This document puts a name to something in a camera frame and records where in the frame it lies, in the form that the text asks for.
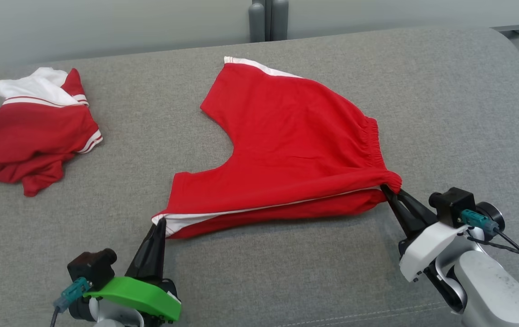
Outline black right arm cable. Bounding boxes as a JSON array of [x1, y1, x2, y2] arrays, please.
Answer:
[[466, 229, 519, 305]]

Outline red and white basketball jersey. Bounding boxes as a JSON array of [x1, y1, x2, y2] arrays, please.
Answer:
[[0, 67, 104, 197]]

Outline teal camera connector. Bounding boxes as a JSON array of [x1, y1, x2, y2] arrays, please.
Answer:
[[53, 278, 92, 314], [461, 209, 500, 236]]

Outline red shorts with white trim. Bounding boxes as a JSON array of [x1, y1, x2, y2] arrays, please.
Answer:
[[152, 56, 403, 240]]

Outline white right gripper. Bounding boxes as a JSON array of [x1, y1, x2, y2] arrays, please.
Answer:
[[379, 184, 470, 284]]

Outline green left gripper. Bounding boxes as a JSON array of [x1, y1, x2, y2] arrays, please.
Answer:
[[82, 218, 182, 325]]

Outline teal right camera connector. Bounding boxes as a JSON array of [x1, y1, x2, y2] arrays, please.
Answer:
[[461, 209, 500, 236]]

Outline teal left camera connector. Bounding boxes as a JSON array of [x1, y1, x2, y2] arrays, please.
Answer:
[[53, 278, 92, 314]]

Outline grey partition post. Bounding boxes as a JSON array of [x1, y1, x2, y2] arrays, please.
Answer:
[[248, 0, 289, 43]]

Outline grey fabric sofa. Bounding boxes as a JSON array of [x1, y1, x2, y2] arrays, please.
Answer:
[[0, 25, 519, 327]]

